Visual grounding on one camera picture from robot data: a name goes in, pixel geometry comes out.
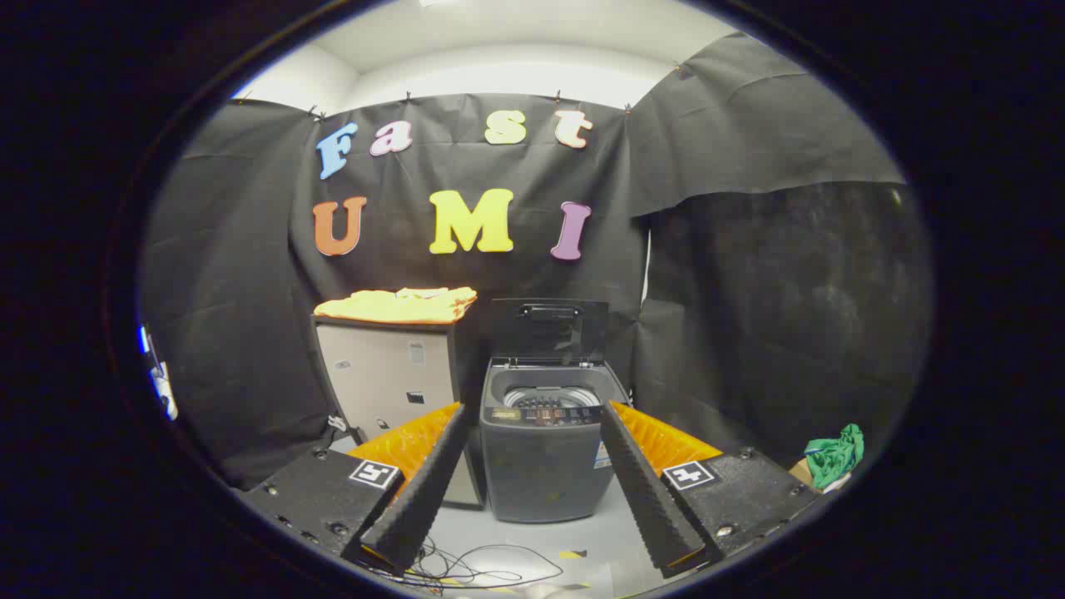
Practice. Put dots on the orange polo shirt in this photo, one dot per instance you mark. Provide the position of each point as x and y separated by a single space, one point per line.
399 308

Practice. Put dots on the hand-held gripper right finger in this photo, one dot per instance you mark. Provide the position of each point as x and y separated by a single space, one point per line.
645 491

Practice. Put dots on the small cardboard box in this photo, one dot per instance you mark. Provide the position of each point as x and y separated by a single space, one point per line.
800 472

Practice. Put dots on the grey cabinet with dark frame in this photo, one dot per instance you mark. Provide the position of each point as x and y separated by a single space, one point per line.
383 374

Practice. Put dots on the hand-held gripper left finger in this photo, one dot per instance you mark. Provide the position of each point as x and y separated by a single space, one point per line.
424 491

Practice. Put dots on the dark grey washing machine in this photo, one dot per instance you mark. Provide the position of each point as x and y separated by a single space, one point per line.
541 474

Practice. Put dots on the green cloth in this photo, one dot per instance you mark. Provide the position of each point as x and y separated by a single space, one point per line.
836 457

